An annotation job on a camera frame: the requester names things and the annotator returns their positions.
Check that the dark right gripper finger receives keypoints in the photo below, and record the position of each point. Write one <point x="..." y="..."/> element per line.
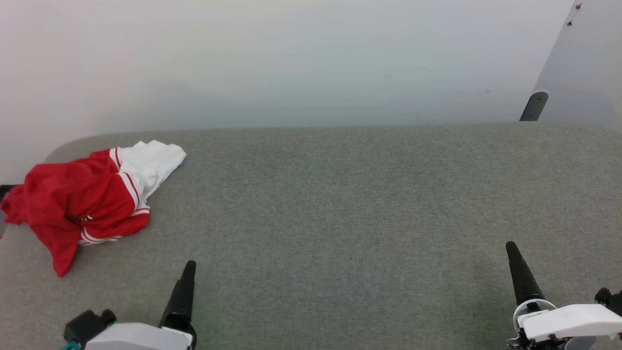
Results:
<point x="524" y="277"/>

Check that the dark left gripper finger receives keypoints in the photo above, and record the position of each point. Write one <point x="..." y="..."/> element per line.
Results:
<point x="181" y="301"/>

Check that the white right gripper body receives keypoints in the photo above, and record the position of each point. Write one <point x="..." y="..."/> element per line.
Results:
<point x="568" y="321"/>

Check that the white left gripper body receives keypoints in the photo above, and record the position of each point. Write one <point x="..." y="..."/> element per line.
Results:
<point x="136" y="338"/>

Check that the red and white jersey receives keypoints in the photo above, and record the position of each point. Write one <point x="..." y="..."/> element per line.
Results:
<point x="63" y="204"/>

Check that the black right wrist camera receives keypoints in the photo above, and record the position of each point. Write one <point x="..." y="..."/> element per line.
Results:
<point x="610" y="299"/>

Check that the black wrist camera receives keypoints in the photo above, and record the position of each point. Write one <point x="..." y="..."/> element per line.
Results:
<point x="87" y="325"/>
<point x="610" y="299"/>

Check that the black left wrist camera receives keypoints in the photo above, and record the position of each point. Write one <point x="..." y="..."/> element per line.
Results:
<point x="87" y="325"/>

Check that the dark grey wall bracket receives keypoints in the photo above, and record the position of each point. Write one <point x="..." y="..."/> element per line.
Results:
<point x="534" y="106"/>

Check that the grey wall panel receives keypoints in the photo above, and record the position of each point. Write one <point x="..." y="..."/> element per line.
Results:
<point x="588" y="73"/>

